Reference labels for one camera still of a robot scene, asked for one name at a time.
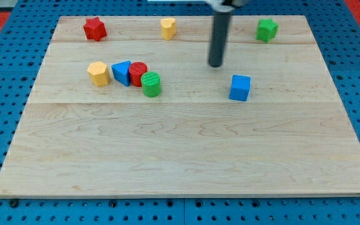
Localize blue triangle block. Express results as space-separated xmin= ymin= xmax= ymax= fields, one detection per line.
xmin=111 ymin=61 xmax=131 ymax=86

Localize green cylinder block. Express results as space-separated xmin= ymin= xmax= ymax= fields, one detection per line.
xmin=141 ymin=71 xmax=161 ymax=98

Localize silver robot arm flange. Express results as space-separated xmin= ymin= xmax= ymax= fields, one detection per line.
xmin=204 ymin=0 xmax=250 ymax=13

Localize wooden board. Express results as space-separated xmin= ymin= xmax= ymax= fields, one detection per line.
xmin=0 ymin=16 xmax=360 ymax=199

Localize yellow heart block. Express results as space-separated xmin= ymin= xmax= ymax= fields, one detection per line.
xmin=160 ymin=17 xmax=176 ymax=41

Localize red cylinder block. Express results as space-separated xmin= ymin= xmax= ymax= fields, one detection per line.
xmin=128 ymin=61 xmax=148 ymax=87

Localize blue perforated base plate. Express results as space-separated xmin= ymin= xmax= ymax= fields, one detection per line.
xmin=0 ymin=0 xmax=360 ymax=224

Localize green star block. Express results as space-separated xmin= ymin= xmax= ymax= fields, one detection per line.
xmin=256 ymin=18 xmax=279 ymax=43

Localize blue cube block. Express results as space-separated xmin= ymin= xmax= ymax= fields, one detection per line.
xmin=229 ymin=74 xmax=251 ymax=101

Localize red star block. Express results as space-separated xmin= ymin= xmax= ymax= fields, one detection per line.
xmin=83 ymin=17 xmax=107 ymax=41

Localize yellow hexagon block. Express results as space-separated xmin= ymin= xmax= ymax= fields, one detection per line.
xmin=87 ymin=61 xmax=111 ymax=87

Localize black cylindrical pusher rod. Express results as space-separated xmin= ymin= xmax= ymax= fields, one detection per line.
xmin=208 ymin=11 xmax=232 ymax=68

